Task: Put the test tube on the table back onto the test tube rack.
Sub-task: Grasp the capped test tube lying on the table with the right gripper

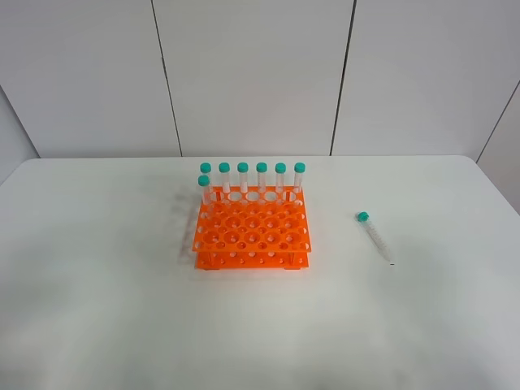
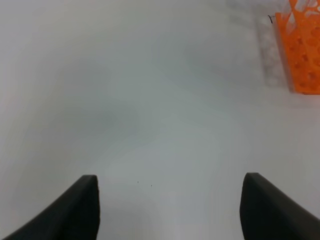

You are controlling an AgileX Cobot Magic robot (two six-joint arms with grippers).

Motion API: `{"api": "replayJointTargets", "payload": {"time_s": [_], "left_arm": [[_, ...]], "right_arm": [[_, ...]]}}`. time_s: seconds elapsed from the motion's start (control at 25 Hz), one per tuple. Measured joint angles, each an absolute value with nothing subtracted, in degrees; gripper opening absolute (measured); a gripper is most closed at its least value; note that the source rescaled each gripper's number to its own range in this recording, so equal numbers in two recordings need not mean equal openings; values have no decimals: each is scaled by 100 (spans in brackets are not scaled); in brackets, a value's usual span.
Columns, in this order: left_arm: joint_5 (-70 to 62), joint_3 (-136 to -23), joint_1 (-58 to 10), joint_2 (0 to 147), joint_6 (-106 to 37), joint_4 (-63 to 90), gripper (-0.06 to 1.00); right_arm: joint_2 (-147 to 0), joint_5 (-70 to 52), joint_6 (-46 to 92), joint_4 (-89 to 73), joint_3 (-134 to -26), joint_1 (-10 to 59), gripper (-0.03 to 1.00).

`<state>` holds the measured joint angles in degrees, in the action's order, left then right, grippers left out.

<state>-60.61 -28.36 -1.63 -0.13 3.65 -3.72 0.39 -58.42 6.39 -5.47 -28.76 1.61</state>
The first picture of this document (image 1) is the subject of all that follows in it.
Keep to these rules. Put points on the teal-capped test tube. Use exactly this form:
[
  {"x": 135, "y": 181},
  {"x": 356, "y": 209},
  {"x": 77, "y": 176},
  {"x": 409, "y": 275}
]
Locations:
[{"x": 364, "y": 219}]

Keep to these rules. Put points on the orange test tube rack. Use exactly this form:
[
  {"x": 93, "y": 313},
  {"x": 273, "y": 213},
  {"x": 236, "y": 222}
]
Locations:
[{"x": 253, "y": 230}]

